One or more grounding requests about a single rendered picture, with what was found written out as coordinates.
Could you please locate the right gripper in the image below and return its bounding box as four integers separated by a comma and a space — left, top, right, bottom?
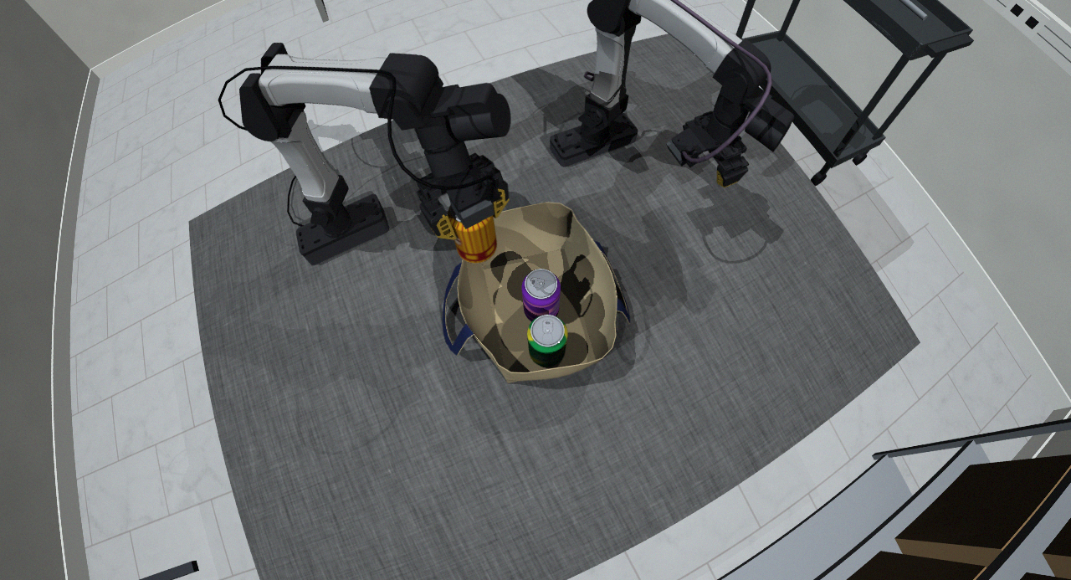
416, 139, 509, 240

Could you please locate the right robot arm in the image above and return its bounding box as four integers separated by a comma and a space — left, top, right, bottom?
239, 43, 510, 256

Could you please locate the beige canvas tote bag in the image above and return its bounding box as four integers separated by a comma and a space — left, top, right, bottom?
443, 202, 630, 383

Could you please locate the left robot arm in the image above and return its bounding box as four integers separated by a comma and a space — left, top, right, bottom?
550, 0, 794, 167

